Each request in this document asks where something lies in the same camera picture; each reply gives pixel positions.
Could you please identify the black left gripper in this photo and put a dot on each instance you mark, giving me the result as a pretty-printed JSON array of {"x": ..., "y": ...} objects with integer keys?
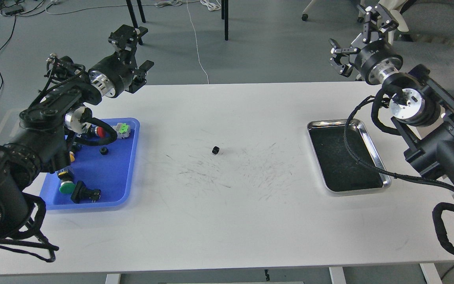
[{"x": 118, "y": 72}]

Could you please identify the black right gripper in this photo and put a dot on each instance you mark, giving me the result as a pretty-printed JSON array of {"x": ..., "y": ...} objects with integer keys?
[{"x": 377, "y": 60}]

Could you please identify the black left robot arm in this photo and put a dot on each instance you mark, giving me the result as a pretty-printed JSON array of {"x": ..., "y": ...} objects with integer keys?
[{"x": 48, "y": 127}]

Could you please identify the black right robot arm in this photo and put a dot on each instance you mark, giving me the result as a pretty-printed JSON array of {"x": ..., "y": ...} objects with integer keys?
[{"x": 411, "y": 105}]

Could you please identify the black table leg left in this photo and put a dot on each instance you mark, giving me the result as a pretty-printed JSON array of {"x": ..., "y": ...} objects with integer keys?
[{"x": 132, "y": 14}]

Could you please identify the black table leg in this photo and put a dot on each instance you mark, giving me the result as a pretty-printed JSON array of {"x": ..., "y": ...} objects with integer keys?
[
  {"x": 225, "y": 17},
  {"x": 132, "y": 14}
]

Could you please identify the grey office chair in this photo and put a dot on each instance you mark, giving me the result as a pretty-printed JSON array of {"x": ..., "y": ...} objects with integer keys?
[{"x": 430, "y": 39}]

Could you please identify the black table leg right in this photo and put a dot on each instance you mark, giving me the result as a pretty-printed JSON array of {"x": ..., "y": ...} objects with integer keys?
[{"x": 225, "y": 17}]

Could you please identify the blue plastic tray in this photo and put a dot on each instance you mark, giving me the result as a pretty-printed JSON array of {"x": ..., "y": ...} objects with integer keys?
[{"x": 110, "y": 173}]

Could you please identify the silver metal tray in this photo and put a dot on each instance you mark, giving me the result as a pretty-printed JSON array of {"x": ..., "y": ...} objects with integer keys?
[{"x": 341, "y": 173}]

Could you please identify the black plug component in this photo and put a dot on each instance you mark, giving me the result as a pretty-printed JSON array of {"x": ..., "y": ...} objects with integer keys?
[{"x": 82, "y": 192}]

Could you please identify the green grey connector switch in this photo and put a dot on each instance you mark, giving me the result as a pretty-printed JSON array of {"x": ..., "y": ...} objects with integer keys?
[{"x": 123, "y": 130}]

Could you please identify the red push button switch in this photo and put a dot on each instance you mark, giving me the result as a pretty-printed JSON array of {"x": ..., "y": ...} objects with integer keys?
[{"x": 96, "y": 131}]

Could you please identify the yellow push button switch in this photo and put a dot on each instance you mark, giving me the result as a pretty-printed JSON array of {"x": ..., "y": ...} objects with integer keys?
[{"x": 71, "y": 156}]

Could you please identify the green push button switch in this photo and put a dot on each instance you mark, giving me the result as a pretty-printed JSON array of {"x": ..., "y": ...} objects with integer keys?
[{"x": 67, "y": 184}]

